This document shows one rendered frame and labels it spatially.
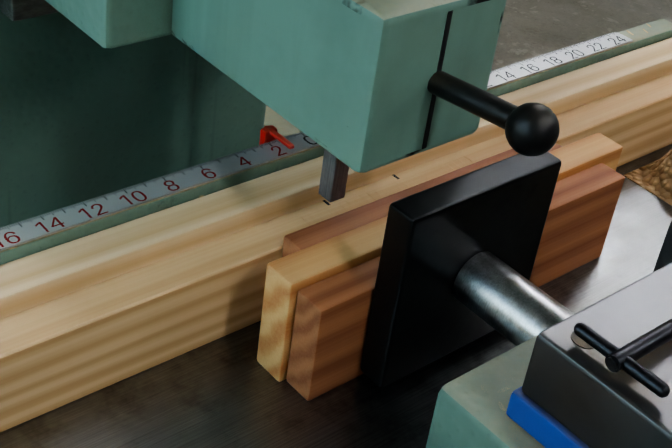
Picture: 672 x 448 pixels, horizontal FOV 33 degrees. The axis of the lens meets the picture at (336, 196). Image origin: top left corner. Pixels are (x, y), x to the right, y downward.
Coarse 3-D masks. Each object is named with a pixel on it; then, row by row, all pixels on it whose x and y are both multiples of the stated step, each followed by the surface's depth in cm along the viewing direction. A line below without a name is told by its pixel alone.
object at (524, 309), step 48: (432, 192) 46; (480, 192) 47; (528, 192) 49; (384, 240) 46; (432, 240) 46; (480, 240) 48; (528, 240) 51; (384, 288) 47; (432, 288) 48; (480, 288) 48; (528, 288) 47; (384, 336) 48; (432, 336) 50; (480, 336) 53; (528, 336) 46; (384, 384) 49
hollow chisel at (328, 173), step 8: (328, 152) 52; (328, 160) 52; (336, 160) 51; (328, 168) 52; (336, 168) 52; (344, 168) 52; (328, 176) 52; (336, 176) 52; (344, 176) 52; (320, 184) 53; (328, 184) 52; (336, 184) 52; (344, 184) 53; (320, 192) 53; (328, 192) 53; (336, 192) 53; (344, 192) 53; (328, 200) 53
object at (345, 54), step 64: (192, 0) 51; (256, 0) 47; (320, 0) 44; (384, 0) 43; (448, 0) 44; (256, 64) 49; (320, 64) 45; (384, 64) 43; (448, 64) 46; (320, 128) 46; (384, 128) 45; (448, 128) 48
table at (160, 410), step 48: (624, 192) 66; (624, 240) 62; (576, 288) 58; (240, 336) 52; (144, 384) 49; (192, 384) 49; (240, 384) 49; (288, 384) 50; (432, 384) 51; (0, 432) 46; (48, 432) 46; (96, 432) 46; (144, 432) 46; (192, 432) 47; (240, 432) 47; (288, 432) 47; (336, 432) 48; (384, 432) 48
